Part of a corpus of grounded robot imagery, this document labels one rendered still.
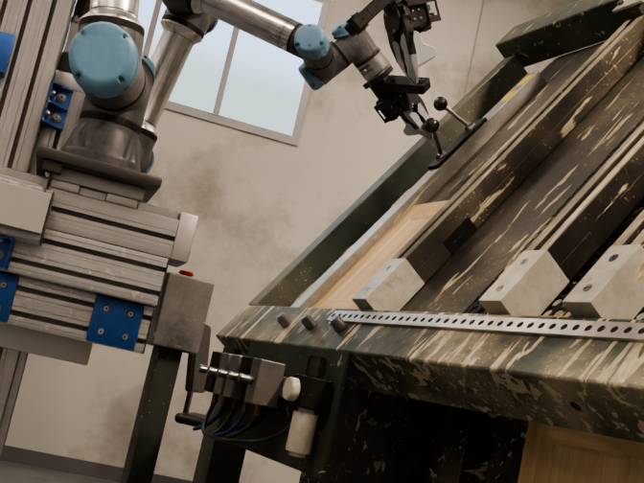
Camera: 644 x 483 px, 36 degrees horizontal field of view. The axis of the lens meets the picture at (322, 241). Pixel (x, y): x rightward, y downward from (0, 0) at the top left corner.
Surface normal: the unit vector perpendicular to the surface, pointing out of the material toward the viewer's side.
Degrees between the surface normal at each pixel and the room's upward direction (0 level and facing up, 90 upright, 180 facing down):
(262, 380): 90
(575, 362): 55
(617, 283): 90
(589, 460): 90
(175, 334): 90
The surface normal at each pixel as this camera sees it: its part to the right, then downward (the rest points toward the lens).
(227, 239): 0.28, -0.09
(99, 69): 0.04, -0.03
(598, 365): -0.60, -0.76
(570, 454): -0.88, -0.26
